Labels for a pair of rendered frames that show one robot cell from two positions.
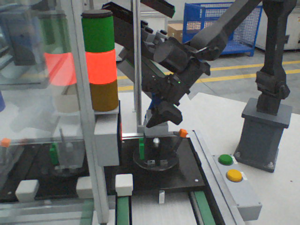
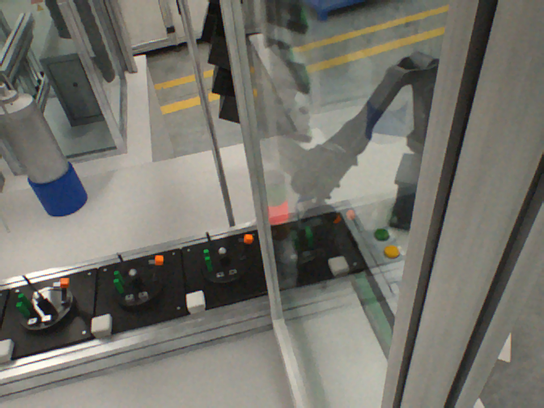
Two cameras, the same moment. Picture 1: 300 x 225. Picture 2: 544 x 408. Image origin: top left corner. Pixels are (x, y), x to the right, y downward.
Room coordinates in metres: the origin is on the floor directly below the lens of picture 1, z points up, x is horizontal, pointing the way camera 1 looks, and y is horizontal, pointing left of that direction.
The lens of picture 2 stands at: (-0.27, 0.13, 1.96)
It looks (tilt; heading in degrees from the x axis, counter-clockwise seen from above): 43 degrees down; 357
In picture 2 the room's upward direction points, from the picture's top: 7 degrees counter-clockwise
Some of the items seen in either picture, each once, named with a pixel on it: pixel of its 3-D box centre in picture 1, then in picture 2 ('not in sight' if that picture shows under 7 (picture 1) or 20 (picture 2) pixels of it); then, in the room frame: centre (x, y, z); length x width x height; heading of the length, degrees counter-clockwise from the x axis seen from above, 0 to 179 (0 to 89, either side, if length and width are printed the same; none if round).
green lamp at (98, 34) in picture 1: (97, 33); not in sight; (0.39, 0.08, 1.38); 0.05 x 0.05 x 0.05
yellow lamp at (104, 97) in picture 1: (103, 92); not in sight; (0.39, 0.08, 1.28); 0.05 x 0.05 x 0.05
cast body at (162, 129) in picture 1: (152, 120); not in sight; (0.59, -0.01, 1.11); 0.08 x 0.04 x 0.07; 96
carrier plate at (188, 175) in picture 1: (156, 161); not in sight; (0.59, -0.02, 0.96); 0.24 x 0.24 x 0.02; 5
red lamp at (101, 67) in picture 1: (100, 64); not in sight; (0.39, 0.08, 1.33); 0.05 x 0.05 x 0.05
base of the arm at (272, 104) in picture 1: (269, 101); not in sight; (0.75, -0.40, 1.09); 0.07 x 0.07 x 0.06; 60
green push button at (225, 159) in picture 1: (225, 160); not in sight; (0.60, -0.24, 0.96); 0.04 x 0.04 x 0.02
